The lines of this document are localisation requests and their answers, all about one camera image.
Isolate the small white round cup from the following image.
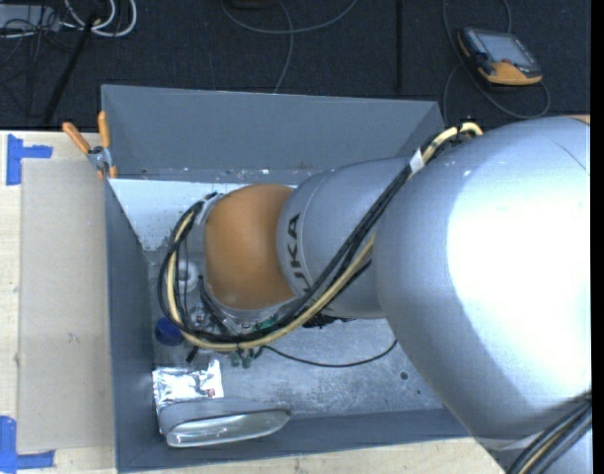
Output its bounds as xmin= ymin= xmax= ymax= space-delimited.
xmin=175 ymin=259 xmax=202 ymax=294

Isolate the grey metal bin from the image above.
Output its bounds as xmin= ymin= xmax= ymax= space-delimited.
xmin=100 ymin=84 xmax=506 ymax=474

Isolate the crumpled silver foil packet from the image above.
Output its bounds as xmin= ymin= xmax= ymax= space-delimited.
xmin=151 ymin=357 xmax=226 ymax=409

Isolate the flat brown cardboard board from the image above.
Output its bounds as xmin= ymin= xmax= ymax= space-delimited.
xmin=15 ymin=159 xmax=117 ymax=454

